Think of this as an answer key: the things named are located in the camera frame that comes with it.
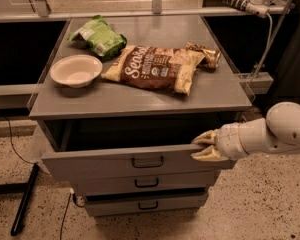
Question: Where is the grey middle drawer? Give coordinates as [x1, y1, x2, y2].
[71, 171, 215, 196]

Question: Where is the black floor cable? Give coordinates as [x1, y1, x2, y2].
[0, 114, 74, 240]

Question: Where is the grey bottom drawer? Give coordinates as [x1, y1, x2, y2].
[85, 191, 207, 217]

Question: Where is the grey drawer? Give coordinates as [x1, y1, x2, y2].
[43, 117, 234, 182]
[85, 191, 207, 217]
[71, 171, 215, 196]

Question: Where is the grey top drawer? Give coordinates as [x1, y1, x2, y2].
[43, 117, 234, 182]

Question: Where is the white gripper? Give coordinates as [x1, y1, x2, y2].
[191, 123, 251, 162]

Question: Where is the brown chip bag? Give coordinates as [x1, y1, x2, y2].
[102, 46, 204, 95]

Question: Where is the dark cabinet at right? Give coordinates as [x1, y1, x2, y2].
[266, 0, 300, 104]

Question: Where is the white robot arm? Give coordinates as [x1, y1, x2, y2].
[191, 102, 300, 162]

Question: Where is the white cable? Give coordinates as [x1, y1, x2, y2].
[243, 13, 274, 85]

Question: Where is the white bowl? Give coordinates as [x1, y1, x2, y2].
[50, 55, 103, 88]

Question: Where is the green snack bag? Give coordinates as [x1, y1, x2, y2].
[68, 15, 127, 60]

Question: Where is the white power strip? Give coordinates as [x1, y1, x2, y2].
[221, 0, 269, 18]

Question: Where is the grey drawer cabinet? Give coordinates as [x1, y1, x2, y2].
[28, 14, 253, 218]

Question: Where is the black metal stand leg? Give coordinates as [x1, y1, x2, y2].
[0, 164, 39, 236]

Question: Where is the small gold snack bag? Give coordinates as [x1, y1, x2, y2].
[185, 42, 221, 69]

